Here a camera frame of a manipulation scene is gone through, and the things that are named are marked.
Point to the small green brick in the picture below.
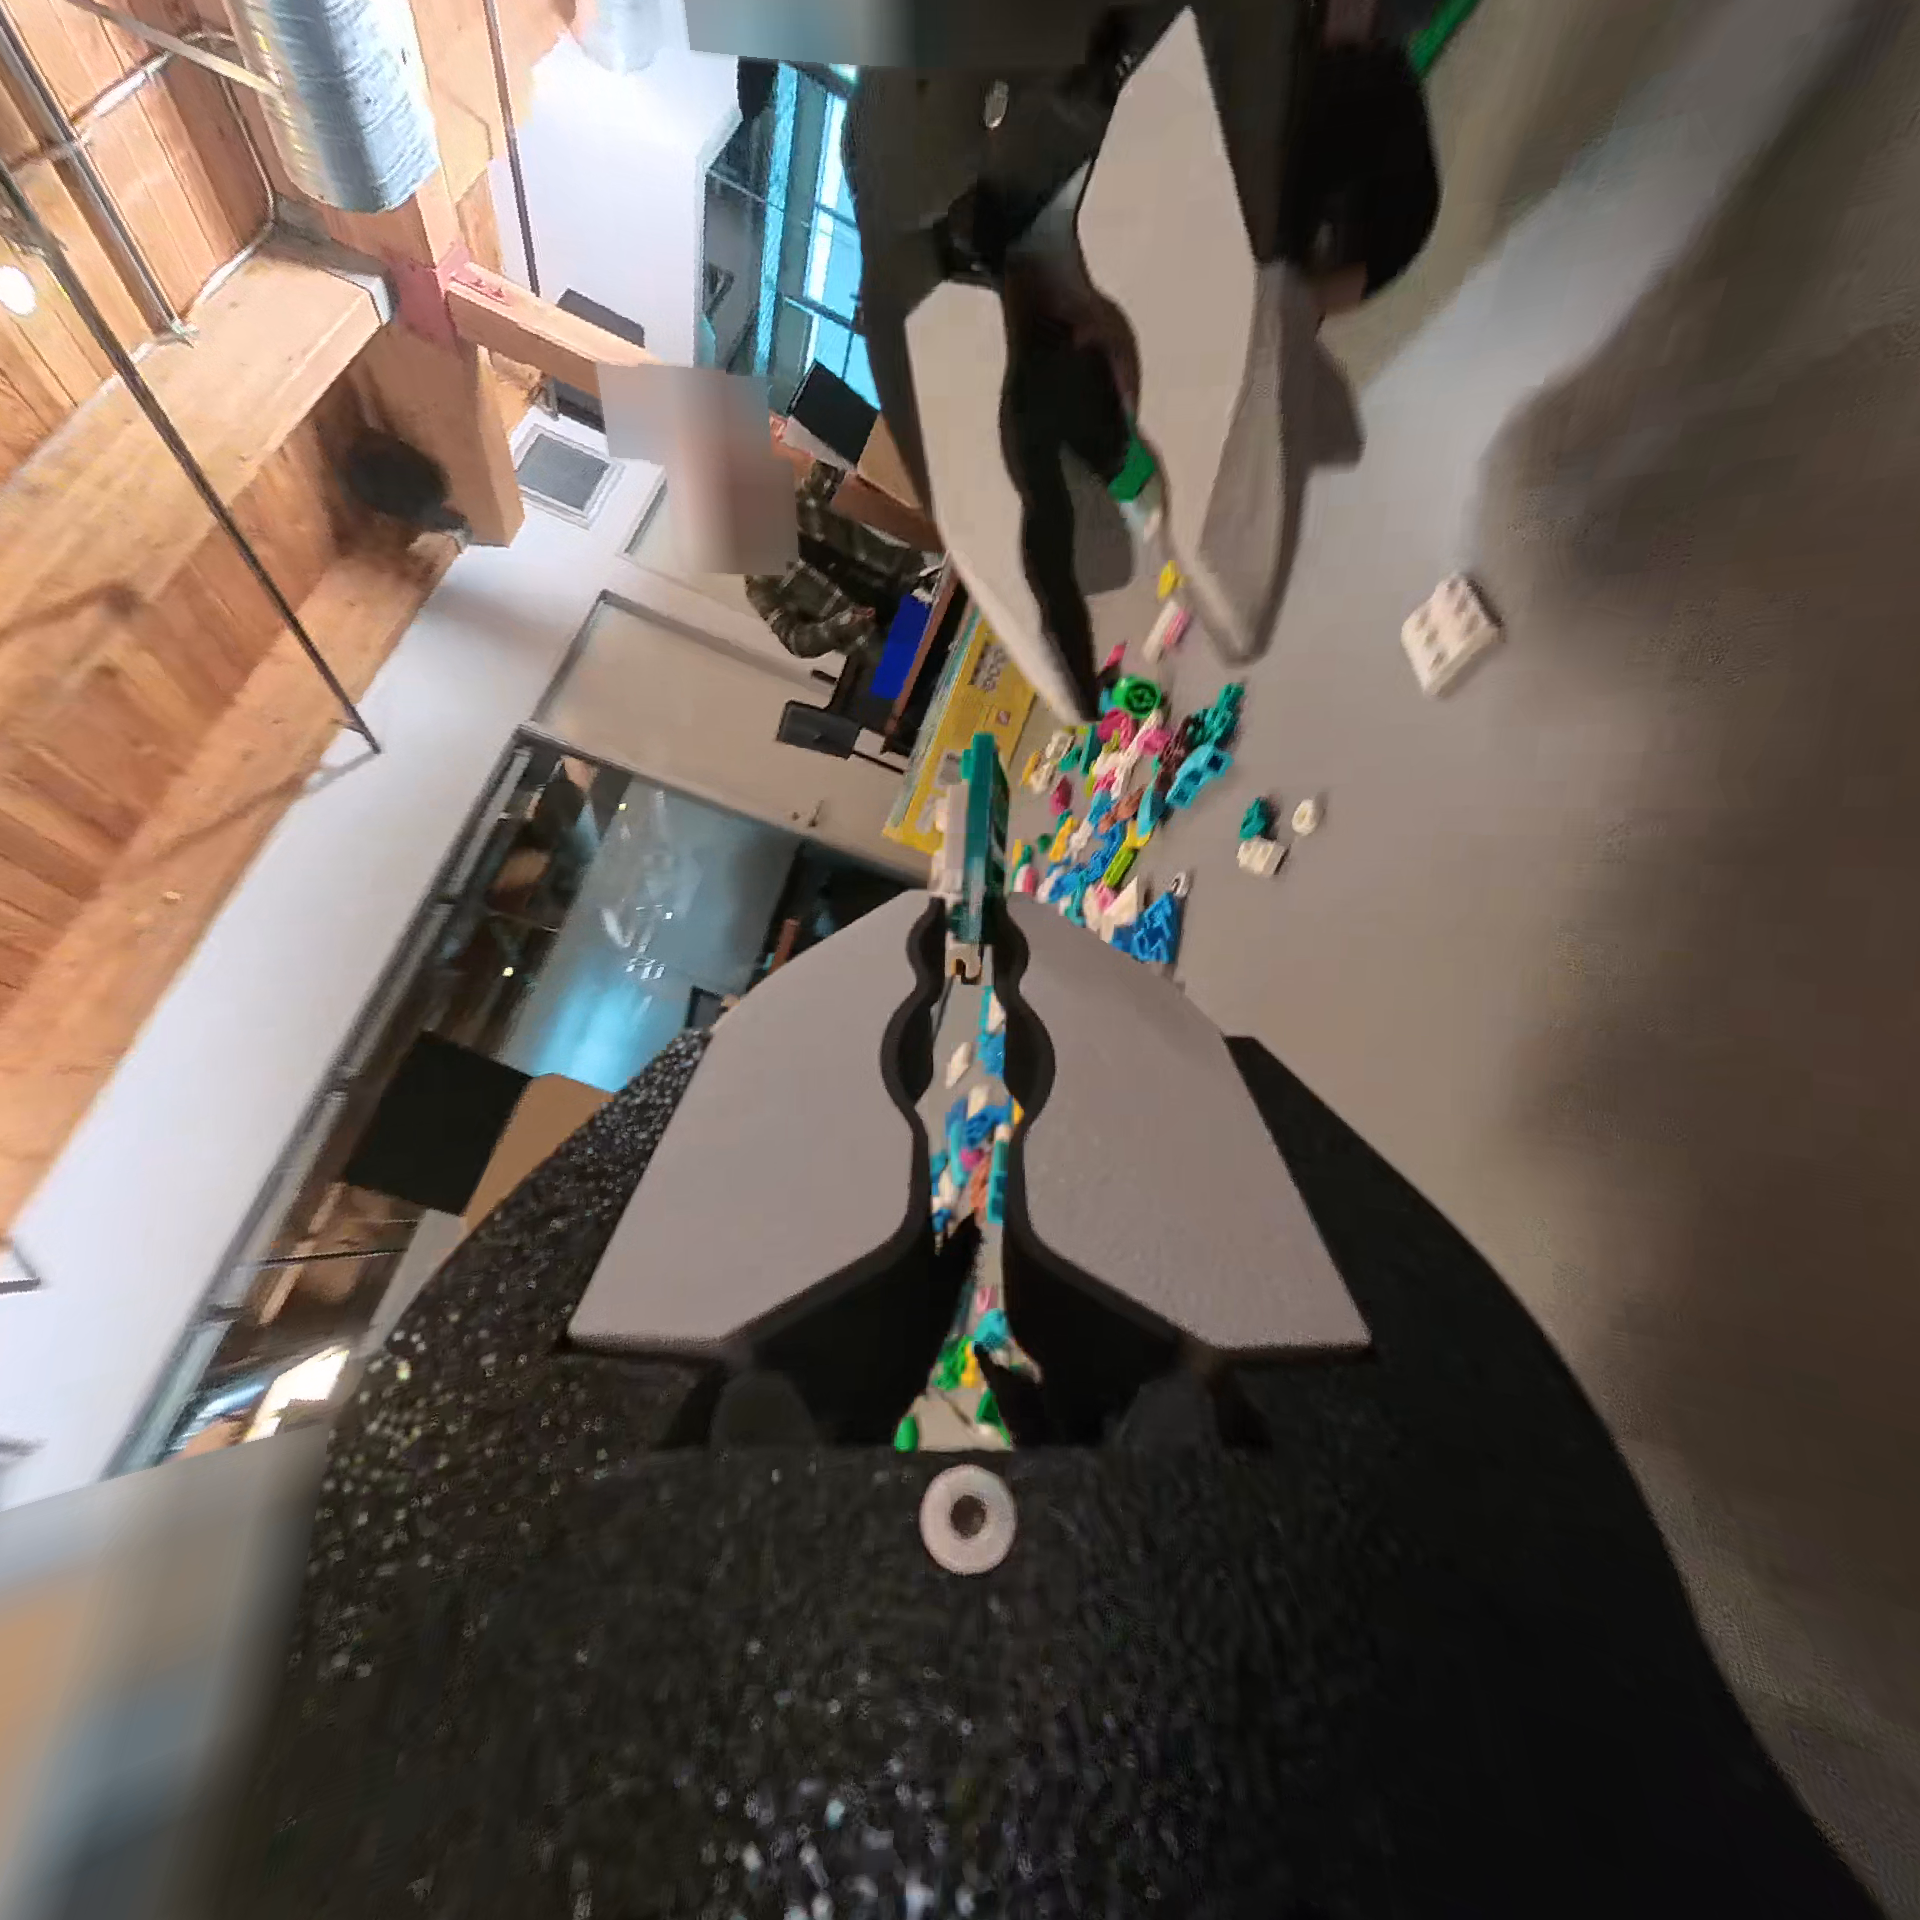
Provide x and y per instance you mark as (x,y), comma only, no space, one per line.
(1138,464)

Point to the yellow toy set box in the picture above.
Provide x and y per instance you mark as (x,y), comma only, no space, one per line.
(983,697)

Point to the lone white square brick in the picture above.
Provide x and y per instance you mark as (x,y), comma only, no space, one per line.
(1447,630)

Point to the window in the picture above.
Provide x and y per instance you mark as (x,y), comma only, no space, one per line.
(780,196)

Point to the black chair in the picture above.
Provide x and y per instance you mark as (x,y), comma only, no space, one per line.
(819,731)

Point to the silver ventilation duct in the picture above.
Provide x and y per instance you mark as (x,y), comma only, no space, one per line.
(340,91)

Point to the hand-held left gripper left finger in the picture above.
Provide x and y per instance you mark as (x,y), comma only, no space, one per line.
(765,1156)

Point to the black round ceiling fixture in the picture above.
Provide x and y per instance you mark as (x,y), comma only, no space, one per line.
(395,481)

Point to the blue box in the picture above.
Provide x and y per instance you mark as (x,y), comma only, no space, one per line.
(901,639)

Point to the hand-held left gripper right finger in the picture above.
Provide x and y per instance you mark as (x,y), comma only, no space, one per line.
(1155,1171)

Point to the grey desk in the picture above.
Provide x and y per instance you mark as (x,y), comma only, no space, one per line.
(1575,901)

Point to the pile of toy building bricks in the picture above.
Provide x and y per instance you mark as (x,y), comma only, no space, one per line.
(1186,764)

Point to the wall vent grille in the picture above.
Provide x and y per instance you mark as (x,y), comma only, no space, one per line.
(564,469)

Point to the glass partition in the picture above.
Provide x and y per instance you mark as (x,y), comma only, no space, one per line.
(629,931)

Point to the black monitor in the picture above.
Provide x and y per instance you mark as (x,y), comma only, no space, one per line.
(830,413)

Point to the teal and white brick assembly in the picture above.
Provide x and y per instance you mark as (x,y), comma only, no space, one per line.
(983,811)

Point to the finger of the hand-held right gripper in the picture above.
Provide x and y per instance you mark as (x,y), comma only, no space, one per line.
(1186,254)
(960,435)

